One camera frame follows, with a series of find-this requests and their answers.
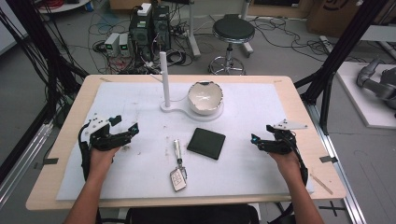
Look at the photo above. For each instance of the person's right hand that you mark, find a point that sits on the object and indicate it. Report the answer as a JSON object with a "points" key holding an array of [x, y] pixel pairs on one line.
{"points": [[288, 165]]}

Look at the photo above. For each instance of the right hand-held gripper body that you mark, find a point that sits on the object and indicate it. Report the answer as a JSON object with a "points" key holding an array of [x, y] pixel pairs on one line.
{"points": [[281, 140]]}

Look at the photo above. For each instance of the white table mat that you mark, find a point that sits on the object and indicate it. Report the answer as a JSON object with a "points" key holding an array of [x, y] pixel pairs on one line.
{"points": [[249, 174]]}

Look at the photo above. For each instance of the black round stool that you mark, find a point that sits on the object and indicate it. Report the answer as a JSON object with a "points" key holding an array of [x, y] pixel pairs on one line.
{"points": [[233, 29]]}

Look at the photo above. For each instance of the cardboard box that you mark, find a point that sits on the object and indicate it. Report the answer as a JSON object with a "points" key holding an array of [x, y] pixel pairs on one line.
{"points": [[330, 15]]}

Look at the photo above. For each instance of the aluminium rail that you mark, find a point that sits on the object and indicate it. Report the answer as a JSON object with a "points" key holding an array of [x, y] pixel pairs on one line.
{"points": [[25, 155], [339, 174]]}

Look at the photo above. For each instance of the white jagged-edged bowl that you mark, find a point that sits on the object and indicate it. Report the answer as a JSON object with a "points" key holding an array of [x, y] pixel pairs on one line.
{"points": [[205, 99]]}

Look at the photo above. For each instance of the thin wooden stick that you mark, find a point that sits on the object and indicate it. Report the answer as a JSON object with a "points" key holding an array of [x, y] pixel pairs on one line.
{"points": [[322, 184]]}

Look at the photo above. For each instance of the person's left hand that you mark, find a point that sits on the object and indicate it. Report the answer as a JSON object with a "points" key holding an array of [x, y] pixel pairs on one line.
{"points": [[102, 161]]}

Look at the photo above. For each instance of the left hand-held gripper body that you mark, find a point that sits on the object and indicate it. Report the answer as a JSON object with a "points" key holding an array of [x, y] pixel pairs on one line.
{"points": [[99, 129]]}

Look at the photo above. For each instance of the white box on computer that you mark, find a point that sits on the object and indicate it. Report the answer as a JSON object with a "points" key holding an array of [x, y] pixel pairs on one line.
{"points": [[144, 9]]}

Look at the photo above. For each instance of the black computer tower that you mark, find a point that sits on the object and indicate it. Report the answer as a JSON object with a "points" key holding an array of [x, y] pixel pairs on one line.
{"points": [[162, 26], [140, 34]]}

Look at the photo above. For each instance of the white stand with pole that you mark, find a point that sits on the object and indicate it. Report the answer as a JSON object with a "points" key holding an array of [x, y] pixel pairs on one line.
{"points": [[165, 81]]}

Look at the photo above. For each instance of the black square wallet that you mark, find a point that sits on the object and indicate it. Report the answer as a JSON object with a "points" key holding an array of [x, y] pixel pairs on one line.
{"points": [[206, 143]]}

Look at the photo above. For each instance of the black tape piece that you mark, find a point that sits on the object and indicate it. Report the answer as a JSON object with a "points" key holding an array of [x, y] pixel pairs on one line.
{"points": [[328, 159], [49, 161]]}

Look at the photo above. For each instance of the white power supply box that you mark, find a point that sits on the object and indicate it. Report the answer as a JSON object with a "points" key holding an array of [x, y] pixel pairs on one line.
{"points": [[124, 43], [112, 43]]}

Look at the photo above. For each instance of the white platform board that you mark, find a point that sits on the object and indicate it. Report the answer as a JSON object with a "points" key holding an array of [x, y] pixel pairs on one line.
{"points": [[358, 102]]}

